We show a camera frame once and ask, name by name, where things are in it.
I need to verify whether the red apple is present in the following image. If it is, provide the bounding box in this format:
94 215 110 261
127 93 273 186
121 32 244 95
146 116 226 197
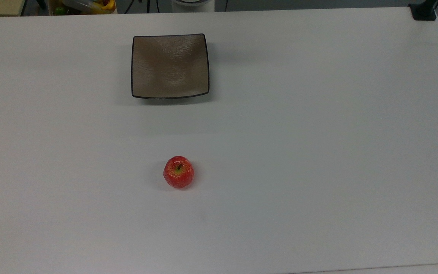
163 156 195 190

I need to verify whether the square brown ceramic plate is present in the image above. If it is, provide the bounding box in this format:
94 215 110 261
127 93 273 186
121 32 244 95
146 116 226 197
131 33 210 100

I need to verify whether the yellow toy fruit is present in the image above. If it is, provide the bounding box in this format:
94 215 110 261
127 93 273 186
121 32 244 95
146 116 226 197
90 0 116 14

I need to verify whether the clear plastic container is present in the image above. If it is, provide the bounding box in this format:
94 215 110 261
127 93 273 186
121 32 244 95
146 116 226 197
62 0 103 12

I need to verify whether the black table clamp mount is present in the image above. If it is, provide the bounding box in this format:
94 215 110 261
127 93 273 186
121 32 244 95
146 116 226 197
408 0 438 21

